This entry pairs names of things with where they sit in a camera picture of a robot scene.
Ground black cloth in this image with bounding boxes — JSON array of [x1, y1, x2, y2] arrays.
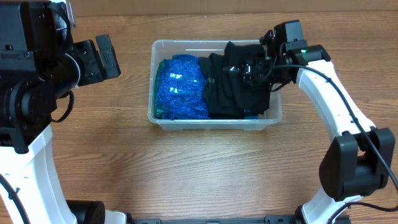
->
[[224, 42, 271, 114], [198, 53, 244, 119]]

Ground blue denim jeans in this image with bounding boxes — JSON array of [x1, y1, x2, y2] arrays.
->
[[244, 110, 259, 119]]

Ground blue green sequin cloth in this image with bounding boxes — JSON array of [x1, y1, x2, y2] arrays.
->
[[154, 54, 210, 120]]

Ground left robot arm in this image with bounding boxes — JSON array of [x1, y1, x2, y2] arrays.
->
[[1, 1, 132, 224]]

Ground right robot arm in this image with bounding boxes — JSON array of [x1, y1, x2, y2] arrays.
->
[[236, 21, 397, 224]]

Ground clear plastic storage bin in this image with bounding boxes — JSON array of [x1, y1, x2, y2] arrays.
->
[[147, 40, 282, 131]]

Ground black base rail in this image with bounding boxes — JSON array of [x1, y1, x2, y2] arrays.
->
[[128, 215, 295, 224]]

